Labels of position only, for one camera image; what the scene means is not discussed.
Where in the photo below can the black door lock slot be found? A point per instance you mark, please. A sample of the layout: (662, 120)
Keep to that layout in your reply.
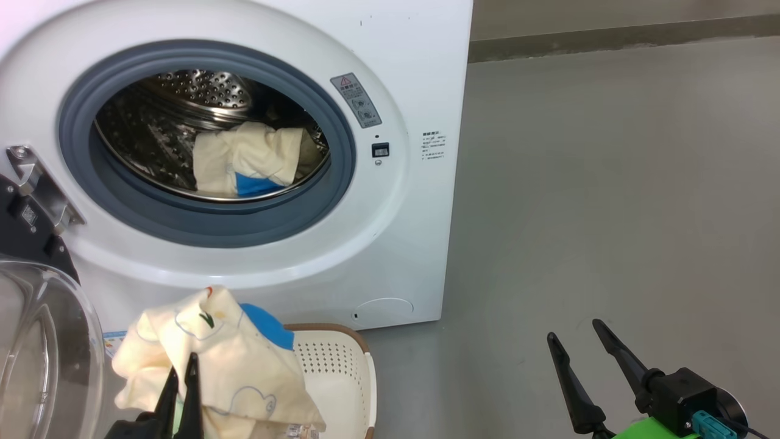
(381, 150)

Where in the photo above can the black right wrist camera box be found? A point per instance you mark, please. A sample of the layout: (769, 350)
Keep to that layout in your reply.
(685, 393)

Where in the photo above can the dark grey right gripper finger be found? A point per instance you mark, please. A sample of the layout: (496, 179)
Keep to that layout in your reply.
(579, 396)
(627, 360)

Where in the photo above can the cream garment with orange mark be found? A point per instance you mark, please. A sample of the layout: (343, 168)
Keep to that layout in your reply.
(244, 372)

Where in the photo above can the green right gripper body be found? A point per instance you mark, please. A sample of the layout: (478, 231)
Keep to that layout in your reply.
(652, 431)

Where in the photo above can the small printed text label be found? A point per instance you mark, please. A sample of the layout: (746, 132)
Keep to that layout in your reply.
(433, 146)

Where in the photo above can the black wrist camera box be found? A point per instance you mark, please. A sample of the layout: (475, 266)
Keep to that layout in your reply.
(685, 393)
(131, 427)

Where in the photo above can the grey rubber door gasket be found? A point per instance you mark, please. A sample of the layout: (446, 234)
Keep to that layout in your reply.
(213, 222)

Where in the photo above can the blue energy label sticker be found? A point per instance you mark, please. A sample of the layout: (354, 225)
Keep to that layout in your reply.
(114, 344)

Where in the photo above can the cream garment with blue part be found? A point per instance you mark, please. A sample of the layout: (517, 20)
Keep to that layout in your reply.
(256, 152)

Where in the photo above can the black round glass washer door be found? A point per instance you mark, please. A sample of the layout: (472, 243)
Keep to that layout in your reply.
(36, 353)

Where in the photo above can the stainless steel washing machine drum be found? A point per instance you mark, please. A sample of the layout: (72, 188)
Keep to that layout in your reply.
(152, 134)

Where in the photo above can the grey warning sticker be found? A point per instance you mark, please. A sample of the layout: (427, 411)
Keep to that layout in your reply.
(356, 100)

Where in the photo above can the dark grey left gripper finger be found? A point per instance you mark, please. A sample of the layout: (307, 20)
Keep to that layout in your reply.
(191, 402)
(166, 408)

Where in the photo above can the white front-load washing machine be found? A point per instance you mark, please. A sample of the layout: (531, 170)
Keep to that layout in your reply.
(396, 244)

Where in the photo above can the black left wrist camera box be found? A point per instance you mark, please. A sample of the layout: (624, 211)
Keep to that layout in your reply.
(131, 427)

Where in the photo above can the metal door hinge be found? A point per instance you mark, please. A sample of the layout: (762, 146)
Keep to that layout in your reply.
(39, 183)

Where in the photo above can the round white filter cover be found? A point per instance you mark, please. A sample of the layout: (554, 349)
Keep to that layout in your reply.
(384, 309)

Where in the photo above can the cream perforated laundry basket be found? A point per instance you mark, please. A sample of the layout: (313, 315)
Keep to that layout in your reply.
(341, 378)

